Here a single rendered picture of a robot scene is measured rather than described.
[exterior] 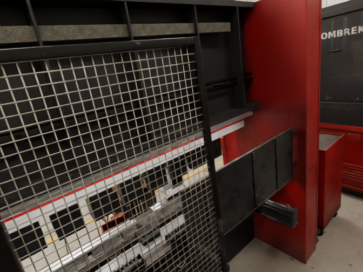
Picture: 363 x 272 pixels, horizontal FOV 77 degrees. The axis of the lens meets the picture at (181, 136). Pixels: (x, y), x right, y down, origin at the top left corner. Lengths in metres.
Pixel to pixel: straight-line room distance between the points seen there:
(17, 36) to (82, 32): 0.25
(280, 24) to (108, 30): 1.24
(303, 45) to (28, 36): 1.62
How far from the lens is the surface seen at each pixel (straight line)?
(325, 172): 2.55
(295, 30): 1.92
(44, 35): 1.18
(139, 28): 1.35
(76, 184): 1.18
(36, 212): 1.41
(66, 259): 1.63
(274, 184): 1.88
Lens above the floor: 1.92
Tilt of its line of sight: 17 degrees down
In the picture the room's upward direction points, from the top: 9 degrees counter-clockwise
